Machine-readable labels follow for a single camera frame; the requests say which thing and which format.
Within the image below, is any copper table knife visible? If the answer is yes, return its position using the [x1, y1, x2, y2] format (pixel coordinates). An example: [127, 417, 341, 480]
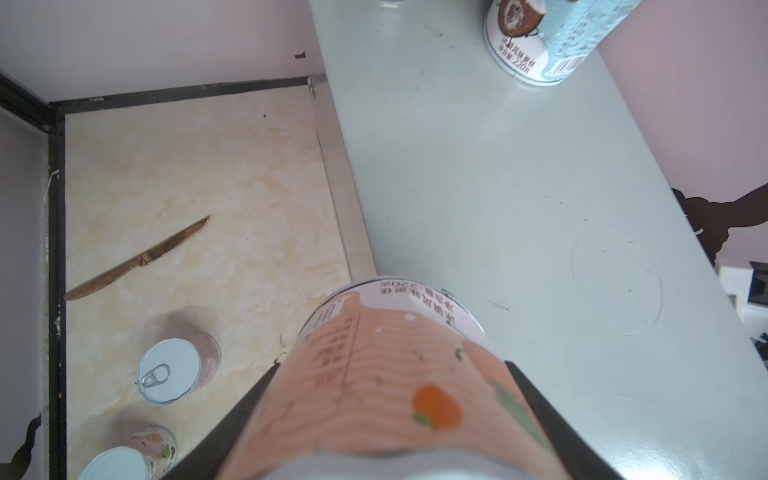
[63, 215, 211, 301]

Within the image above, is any pink cartoon label can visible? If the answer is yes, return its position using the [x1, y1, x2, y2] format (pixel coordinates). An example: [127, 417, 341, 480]
[79, 425, 179, 480]

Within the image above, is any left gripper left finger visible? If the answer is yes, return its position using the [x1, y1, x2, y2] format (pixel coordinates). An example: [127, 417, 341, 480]
[162, 363, 281, 480]

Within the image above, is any patterned can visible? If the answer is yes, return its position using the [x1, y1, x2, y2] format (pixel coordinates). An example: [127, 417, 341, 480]
[483, 0, 640, 86]

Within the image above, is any pink label tin can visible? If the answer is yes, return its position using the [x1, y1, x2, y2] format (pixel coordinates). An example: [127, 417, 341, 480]
[136, 333, 221, 406]

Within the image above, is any grey metal cabinet counter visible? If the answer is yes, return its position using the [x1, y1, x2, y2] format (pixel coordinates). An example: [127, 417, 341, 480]
[311, 1, 767, 479]

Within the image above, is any orange label can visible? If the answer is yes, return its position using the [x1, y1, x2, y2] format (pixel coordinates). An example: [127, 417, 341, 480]
[219, 277, 568, 479]

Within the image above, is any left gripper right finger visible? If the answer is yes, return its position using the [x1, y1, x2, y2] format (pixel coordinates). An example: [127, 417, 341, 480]
[505, 361, 623, 480]

